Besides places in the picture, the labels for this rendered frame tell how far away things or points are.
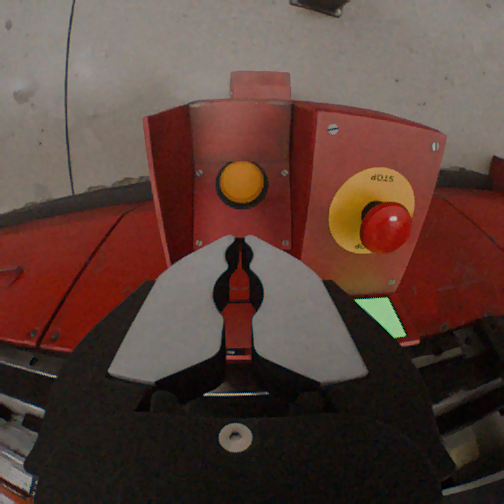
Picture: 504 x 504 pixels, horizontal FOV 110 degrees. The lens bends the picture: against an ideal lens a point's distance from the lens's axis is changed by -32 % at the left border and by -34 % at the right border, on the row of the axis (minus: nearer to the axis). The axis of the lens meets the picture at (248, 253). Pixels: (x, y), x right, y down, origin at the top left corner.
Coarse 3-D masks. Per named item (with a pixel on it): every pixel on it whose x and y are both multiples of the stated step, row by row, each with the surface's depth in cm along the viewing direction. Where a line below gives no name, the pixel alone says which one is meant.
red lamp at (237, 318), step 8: (232, 304) 22; (240, 304) 22; (248, 304) 22; (224, 312) 21; (232, 312) 21; (240, 312) 21; (248, 312) 21; (224, 320) 20; (232, 320) 20; (240, 320) 20; (248, 320) 20; (232, 328) 20; (240, 328) 20; (248, 328) 20; (232, 336) 19; (240, 336) 19; (248, 336) 19; (232, 344) 18; (240, 344) 18; (248, 344) 18
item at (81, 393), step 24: (144, 288) 8; (120, 312) 7; (96, 336) 6; (120, 336) 6; (72, 360) 5; (96, 360) 5; (72, 384) 5; (96, 384) 5; (120, 384) 5; (144, 384) 5; (48, 408) 4; (72, 408) 4; (96, 408) 4; (120, 408) 4; (144, 408) 5; (48, 432) 4; (72, 432) 4; (48, 456) 3
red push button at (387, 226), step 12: (372, 204) 17; (384, 204) 15; (396, 204) 15; (372, 216) 15; (384, 216) 15; (396, 216) 15; (408, 216) 15; (360, 228) 16; (372, 228) 15; (384, 228) 15; (396, 228) 15; (408, 228) 15; (372, 240) 16; (384, 240) 16; (396, 240) 16; (372, 252) 17; (384, 252) 16
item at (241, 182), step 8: (232, 168) 22; (240, 168) 22; (248, 168) 22; (256, 168) 22; (224, 176) 22; (232, 176) 22; (240, 176) 22; (248, 176) 22; (256, 176) 22; (224, 184) 22; (232, 184) 22; (240, 184) 22; (248, 184) 22; (256, 184) 22; (224, 192) 22; (232, 192) 22; (240, 192) 22; (248, 192) 22; (256, 192) 22; (232, 200) 22; (240, 200) 22; (248, 200) 22
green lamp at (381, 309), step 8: (360, 304) 21; (368, 304) 21; (376, 304) 21; (384, 304) 21; (368, 312) 21; (376, 312) 21; (384, 312) 21; (392, 312) 21; (384, 320) 20; (392, 320) 20; (392, 328) 19; (400, 328) 19; (400, 336) 18
